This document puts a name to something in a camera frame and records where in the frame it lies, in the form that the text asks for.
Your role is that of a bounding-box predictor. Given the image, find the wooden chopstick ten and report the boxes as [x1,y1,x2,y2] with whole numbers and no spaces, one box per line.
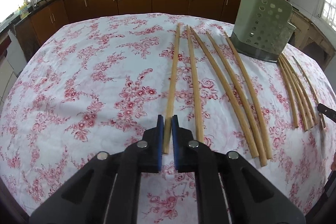
[292,56,326,128]

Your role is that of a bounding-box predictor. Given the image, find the wooden chopstick nine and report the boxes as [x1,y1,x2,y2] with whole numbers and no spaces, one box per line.
[282,53,319,126]

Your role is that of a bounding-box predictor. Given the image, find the wooden chopstick seven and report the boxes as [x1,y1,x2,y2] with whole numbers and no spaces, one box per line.
[280,56,309,131]

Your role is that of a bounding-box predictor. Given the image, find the wooden chopstick two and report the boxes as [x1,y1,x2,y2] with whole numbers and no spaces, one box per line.
[186,26,204,143]

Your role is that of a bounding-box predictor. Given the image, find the wooden chopstick one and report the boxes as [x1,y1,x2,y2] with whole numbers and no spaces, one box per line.
[163,23,181,154]

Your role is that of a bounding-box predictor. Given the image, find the wooden chopstick three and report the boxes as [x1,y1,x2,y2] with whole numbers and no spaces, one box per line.
[189,27,259,158]

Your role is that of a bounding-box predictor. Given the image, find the wooden chopstick eight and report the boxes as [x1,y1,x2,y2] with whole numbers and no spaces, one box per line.
[280,53,315,128]

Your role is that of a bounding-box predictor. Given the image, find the brown lower kitchen cabinets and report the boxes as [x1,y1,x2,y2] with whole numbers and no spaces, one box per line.
[14,0,241,60]

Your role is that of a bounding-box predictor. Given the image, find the wooden chopstick six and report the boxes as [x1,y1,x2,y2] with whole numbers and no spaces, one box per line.
[278,58,299,128]

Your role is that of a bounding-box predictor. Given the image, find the wooden chopstick four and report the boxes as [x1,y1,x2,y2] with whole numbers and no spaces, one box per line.
[205,31,268,168]

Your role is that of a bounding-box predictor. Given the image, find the cream wooden side table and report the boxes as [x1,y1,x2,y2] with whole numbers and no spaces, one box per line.
[289,7,335,71]

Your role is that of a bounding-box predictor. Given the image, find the wooden chopstick five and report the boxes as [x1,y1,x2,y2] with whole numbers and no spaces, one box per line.
[224,32,272,159]

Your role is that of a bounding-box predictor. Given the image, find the floral red white tablecloth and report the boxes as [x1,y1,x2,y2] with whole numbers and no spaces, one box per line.
[1,13,335,214]

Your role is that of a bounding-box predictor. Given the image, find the green perforated utensil holder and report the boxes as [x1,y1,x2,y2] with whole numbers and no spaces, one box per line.
[230,0,295,63]

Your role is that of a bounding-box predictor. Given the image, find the yellow dish soap bottle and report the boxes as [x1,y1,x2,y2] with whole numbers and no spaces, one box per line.
[19,3,29,19]

